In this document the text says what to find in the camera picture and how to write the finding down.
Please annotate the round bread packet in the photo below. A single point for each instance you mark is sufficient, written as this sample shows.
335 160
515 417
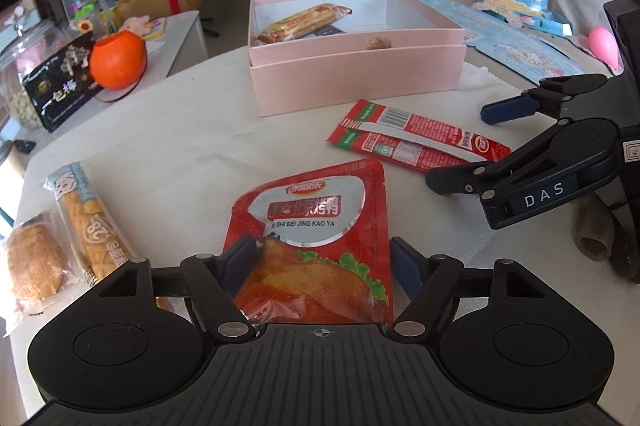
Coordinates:
35 261

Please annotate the small brown snack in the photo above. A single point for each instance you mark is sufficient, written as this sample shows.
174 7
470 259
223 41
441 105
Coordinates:
380 43

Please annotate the light blue snack packet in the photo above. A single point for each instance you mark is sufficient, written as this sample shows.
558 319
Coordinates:
87 216

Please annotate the glass jar of nuts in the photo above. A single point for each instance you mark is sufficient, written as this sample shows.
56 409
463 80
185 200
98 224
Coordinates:
15 91

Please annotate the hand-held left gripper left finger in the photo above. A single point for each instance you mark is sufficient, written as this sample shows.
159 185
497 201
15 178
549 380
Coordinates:
235 261

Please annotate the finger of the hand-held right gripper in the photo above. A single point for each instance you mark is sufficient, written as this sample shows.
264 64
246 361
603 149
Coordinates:
540 201
505 110

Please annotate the pink cardboard box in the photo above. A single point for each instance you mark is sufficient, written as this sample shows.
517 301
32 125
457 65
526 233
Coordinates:
350 76

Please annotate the red roast duck packet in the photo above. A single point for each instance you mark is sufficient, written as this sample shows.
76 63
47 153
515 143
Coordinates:
310 216

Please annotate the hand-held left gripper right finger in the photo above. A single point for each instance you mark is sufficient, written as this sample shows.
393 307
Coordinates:
405 266

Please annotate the white mug with steel rim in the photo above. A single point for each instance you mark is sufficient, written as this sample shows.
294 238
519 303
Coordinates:
10 186

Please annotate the long bread stick packet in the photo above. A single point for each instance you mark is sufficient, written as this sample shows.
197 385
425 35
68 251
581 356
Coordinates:
300 23

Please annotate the black gift box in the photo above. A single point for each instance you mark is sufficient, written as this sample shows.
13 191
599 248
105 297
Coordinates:
60 86

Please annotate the blue cartoon printed sheet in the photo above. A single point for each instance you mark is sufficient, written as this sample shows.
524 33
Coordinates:
515 46

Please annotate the colourful toy set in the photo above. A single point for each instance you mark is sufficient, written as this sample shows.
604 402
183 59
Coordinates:
95 8

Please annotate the pink balloon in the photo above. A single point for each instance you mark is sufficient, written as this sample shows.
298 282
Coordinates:
602 46

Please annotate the person's right hand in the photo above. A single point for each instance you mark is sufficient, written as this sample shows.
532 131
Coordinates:
595 231

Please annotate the orange pumpkin bucket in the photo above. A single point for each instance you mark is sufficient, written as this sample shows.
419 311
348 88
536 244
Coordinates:
117 61

